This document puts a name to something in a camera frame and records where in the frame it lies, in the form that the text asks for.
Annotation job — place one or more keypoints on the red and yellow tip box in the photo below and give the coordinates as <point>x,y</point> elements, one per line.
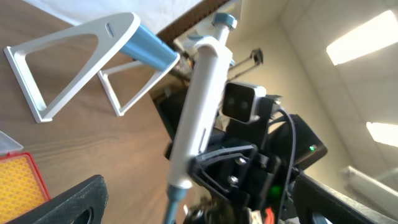
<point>18,183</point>

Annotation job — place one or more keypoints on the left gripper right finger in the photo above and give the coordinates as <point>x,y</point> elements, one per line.
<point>335,208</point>

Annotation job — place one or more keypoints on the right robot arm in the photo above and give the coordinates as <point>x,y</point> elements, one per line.
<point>298,140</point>

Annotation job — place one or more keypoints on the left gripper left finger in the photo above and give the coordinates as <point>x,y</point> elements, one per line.
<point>74,202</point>

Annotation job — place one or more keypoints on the ceiling light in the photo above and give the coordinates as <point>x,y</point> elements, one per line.
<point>384,133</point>
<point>363,37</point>

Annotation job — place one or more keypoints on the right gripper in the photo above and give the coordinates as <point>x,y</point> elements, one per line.
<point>264,174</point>

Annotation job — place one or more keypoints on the white and blue stand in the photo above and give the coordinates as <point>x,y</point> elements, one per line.
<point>109,31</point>

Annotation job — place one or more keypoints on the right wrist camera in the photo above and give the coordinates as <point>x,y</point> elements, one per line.
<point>239,101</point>

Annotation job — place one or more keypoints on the white pipette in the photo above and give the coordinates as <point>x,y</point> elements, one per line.
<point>202,102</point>

